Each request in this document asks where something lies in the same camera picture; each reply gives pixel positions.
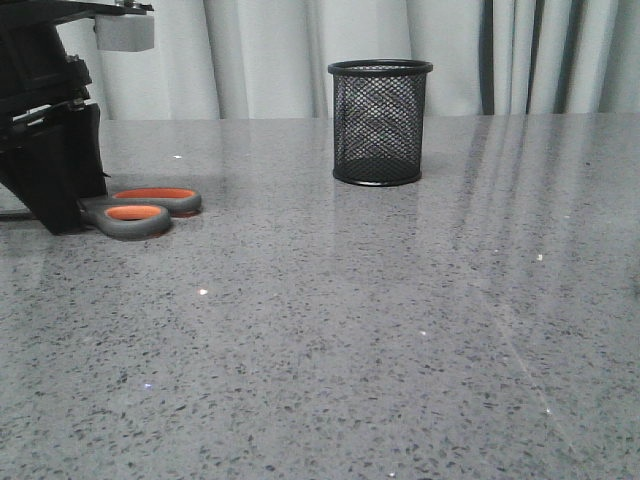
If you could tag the grey camera box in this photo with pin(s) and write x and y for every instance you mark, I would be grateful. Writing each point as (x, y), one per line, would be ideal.
(126, 33)

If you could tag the grey curtain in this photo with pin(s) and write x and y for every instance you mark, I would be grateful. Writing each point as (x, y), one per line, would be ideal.
(269, 59)

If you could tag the grey and orange scissors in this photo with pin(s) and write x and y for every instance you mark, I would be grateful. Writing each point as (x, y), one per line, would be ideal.
(132, 214)

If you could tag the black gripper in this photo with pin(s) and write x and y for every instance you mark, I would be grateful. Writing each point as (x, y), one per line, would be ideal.
(50, 160)

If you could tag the black mesh pen holder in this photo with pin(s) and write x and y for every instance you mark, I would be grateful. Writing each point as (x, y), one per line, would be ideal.
(378, 107)

